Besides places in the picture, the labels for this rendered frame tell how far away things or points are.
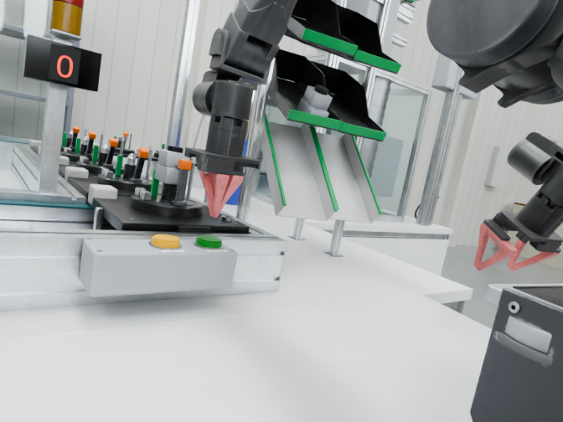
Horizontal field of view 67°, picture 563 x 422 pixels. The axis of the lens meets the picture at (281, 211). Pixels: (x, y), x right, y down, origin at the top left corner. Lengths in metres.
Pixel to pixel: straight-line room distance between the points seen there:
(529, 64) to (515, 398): 0.26
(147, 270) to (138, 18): 4.51
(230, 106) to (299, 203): 0.37
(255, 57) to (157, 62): 4.37
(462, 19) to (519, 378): 0.28
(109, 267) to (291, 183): 0.50
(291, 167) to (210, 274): 0.43
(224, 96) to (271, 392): 0.40
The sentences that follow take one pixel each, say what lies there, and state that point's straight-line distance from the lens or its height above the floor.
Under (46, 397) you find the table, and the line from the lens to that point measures 0.49.
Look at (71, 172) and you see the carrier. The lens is 1.15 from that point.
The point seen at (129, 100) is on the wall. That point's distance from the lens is 4.92.
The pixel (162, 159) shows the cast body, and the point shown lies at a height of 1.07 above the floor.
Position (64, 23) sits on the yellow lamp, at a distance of 0.90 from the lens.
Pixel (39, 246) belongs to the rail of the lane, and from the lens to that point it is 0.64.
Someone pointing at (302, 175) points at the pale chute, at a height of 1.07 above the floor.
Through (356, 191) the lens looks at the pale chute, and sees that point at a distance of 1.10.
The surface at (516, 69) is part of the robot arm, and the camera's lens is 0.31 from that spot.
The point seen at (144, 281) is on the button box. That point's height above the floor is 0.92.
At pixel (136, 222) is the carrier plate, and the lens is 0.73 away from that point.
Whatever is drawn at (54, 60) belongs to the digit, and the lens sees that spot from 0.89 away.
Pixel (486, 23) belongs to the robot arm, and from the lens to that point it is 0.30.
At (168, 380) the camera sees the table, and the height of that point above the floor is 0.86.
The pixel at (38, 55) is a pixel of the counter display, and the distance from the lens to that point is 0.89.
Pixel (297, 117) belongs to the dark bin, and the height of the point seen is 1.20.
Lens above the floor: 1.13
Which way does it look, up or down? 8 degrees down
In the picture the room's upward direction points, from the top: 10 degrees clockwise
